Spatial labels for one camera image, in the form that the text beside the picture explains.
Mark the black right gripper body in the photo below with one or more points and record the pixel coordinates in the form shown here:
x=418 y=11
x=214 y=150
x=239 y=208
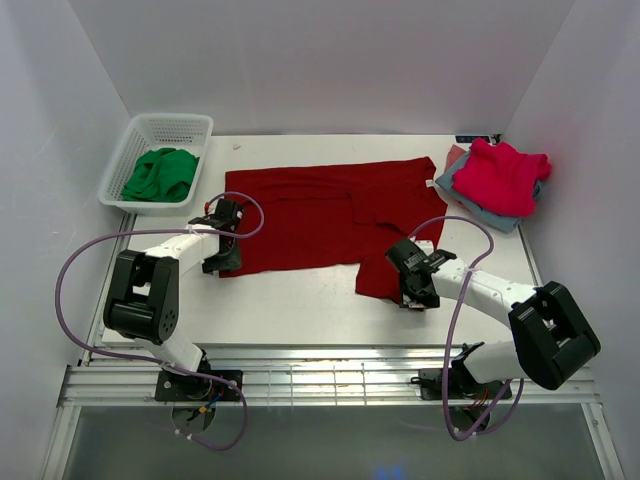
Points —
x=422 y=299

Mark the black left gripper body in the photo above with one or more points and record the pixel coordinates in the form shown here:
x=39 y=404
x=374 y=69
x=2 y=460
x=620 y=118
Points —
x=227 y=259

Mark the dark red t shirt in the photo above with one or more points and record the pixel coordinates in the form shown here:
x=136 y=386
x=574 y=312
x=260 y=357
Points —
x=321 y=216

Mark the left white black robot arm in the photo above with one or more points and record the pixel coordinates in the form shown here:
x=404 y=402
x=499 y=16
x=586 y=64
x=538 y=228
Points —
x=143 y=301

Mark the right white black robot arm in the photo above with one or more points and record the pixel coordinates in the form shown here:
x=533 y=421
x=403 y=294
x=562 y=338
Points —
x=551 y=337

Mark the green t shirt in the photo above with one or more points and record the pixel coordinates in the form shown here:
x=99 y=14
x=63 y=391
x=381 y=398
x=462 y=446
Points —
x=162 y=176

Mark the white plastic basket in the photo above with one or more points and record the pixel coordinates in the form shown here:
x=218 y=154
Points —
x=152 y=131

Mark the grey blue folded t shirt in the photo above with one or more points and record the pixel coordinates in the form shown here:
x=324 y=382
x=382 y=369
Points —
x=505 y=224

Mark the pink folded t shirt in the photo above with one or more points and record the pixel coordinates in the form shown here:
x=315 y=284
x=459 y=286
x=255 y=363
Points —
x=500 y=179

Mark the salmon folded t shirt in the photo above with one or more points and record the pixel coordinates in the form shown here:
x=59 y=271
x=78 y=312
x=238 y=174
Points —
x=454 y=154

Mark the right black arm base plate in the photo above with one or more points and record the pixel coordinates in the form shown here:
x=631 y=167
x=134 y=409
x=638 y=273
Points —
x=429 y=381

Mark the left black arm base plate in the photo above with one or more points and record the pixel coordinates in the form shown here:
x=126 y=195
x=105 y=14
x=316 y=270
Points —
x=174 y=387

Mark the aluminium frame rails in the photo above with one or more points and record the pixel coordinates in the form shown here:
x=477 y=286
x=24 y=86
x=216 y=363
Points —
x=302 y=339

